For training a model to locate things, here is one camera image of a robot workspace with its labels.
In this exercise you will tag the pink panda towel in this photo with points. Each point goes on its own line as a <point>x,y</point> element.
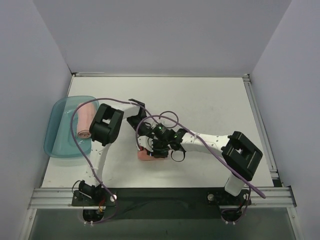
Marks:
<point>146,156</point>

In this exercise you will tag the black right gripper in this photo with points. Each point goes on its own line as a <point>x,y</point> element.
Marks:
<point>176,143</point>

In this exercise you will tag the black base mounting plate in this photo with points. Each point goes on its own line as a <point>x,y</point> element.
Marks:
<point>163,204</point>

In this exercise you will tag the teal plastic bin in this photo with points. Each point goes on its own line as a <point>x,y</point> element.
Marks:
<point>59,142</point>

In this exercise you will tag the aluminium frame rail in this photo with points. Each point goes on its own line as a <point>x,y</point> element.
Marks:
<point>66,198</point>

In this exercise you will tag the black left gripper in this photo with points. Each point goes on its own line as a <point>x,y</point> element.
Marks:
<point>152,139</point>

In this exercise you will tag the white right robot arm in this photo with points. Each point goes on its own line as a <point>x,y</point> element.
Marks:
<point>235,152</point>

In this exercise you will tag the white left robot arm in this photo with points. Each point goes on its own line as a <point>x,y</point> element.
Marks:
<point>102,125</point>

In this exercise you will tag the rolled pink towel in bin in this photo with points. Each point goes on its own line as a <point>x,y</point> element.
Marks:
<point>85,116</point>

